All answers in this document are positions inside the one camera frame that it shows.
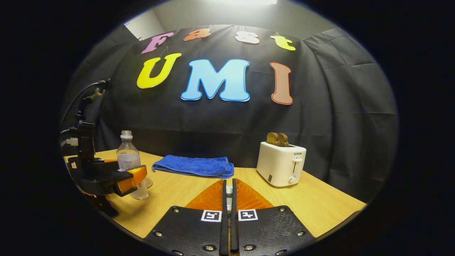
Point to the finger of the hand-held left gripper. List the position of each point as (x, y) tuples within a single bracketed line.
[(110, 161), (129, 179)]

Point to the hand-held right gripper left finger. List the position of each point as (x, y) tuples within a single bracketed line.
[(188, 231)]

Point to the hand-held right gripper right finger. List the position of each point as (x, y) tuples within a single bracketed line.
[(270, 231)]

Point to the clear plastic water bottle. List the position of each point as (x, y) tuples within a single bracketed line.
[(128, 153)]

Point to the round brown coaster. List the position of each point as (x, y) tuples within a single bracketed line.
[(149, 182)]

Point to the white blue teacup lid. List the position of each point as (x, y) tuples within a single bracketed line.
[(229, 199)]

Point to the folded blue towel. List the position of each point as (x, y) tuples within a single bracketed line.
[(193, 166)]

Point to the white toaster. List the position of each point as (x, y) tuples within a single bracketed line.
[(279, 165)]

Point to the brown bread slice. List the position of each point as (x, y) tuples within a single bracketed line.
[(273, 138), (284, 140)]

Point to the black backdrop cloth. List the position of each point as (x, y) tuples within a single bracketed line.
[(320, 106)]

